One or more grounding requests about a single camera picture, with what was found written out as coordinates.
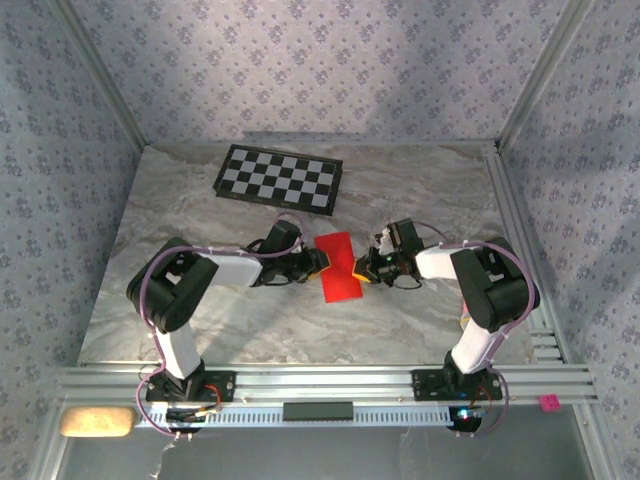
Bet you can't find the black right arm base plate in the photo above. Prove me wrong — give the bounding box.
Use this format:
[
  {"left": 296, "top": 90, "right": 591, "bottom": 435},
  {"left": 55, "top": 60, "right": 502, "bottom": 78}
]
[{"left": 411, "top": 368, "right": 504, "bottom": 402}]

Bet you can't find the aluminium frame post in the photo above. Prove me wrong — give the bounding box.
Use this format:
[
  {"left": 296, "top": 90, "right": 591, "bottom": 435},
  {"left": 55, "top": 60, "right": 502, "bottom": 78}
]
[
  {"left": 52, "top": 0, "right": 151, "bottom": 149},
  {"left": 497, "top": 0, "right": 596, "bottom": 151},
  {"left": 572, "top": 404, "right": 619, "bottom": 480},
  {"left": 29, "top": 407, "right": 76, "bottom": 480}
]

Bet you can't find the red square paper sheet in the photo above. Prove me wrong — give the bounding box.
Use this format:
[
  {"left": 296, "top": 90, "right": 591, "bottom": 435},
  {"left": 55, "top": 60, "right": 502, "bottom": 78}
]
[{"left": 313, "top": 230, "right": 365, "bottom": 305}]

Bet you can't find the black and white checkerboard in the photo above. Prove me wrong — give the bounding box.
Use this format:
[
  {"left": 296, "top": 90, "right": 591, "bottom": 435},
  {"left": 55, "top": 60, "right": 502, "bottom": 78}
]
[{"left": 212, "top": 143, "right": 345, "bottom": 217}]

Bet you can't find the black rectangular bar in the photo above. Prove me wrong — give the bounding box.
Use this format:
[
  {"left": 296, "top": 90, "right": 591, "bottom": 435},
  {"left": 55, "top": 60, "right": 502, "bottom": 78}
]
[{"left": 282, "top": 401, "right": 355, "bottom": 422}]

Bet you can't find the aluminium side rail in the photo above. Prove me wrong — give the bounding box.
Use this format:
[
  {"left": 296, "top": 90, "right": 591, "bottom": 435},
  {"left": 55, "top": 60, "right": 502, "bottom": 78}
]
[{"left": 483, "top": 152, "right": 571, "bottom": 364}]

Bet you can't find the slotted white cable duct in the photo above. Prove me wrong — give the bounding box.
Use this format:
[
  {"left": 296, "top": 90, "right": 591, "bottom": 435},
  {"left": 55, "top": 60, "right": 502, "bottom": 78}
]
[{"left": 134, "top": 403, "right": 456, "bottom": 429}]

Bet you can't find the beige sponge block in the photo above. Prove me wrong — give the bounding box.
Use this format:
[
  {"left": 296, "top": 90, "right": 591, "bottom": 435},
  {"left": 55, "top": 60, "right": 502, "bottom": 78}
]
[{"left": 58, "top": 406, "right": 137, "bottom": 439}]

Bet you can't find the long aluminium mounting rail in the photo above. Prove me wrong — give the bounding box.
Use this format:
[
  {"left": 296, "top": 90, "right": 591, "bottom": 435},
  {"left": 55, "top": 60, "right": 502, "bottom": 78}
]
[{"left": 48, "top": 364, "right": 600, "bottom": 406}]

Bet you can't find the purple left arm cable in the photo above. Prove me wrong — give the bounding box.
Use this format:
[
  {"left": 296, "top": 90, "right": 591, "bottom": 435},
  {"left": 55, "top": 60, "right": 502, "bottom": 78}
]
[{"left": 135, "top": 211, "right": 307, "bottom": 441}]

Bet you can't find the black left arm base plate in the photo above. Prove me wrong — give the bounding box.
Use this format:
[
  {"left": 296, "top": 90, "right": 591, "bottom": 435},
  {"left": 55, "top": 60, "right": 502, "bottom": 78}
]
[{"left": 145, "top": 369, "right": 237, "bottom": 404}]

